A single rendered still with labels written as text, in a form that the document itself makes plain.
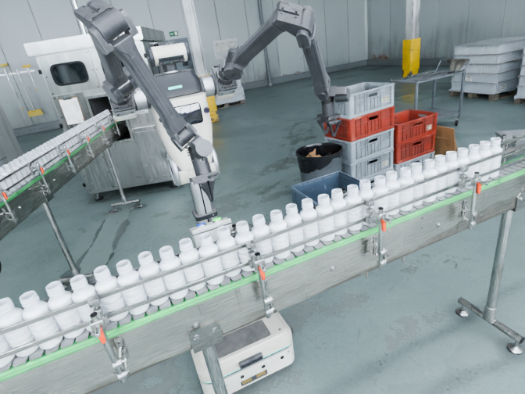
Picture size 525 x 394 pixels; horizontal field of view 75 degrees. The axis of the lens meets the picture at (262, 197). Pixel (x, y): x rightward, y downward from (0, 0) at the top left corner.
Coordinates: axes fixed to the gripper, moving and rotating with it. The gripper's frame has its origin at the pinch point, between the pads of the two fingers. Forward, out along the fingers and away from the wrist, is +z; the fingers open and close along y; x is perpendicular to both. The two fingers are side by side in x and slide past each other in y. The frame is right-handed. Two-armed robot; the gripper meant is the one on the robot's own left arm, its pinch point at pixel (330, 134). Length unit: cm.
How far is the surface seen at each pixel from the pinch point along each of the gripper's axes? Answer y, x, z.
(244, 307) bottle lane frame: -49, 69, 32
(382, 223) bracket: -56, 19, 16
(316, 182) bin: 15.6, 0.7, 29.7
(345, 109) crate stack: 133, -106, 25
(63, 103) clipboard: 349, 142, -14
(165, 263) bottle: -45, 88, 8
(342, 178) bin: 12.5, -14.0, 31.0
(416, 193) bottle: -46.1, -6.4, 17.1
